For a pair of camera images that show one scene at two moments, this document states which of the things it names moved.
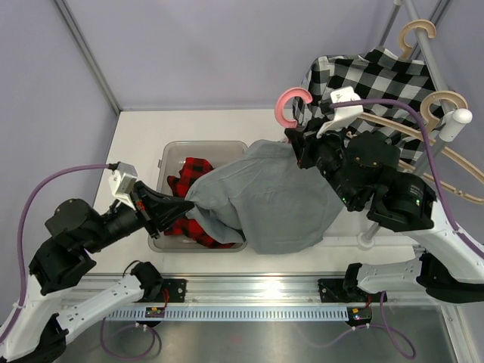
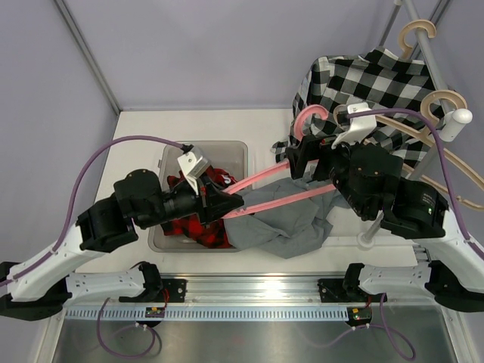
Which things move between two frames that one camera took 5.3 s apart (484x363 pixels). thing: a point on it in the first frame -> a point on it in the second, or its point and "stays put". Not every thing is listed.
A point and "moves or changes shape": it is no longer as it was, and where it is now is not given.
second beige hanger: (405, 50) stays put
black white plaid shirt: (397, 94) stays put
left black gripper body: (147, 209) -> (207, 213)
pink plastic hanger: (280, 105) -> (318, 109)
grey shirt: (265, 200) moves or changes shape
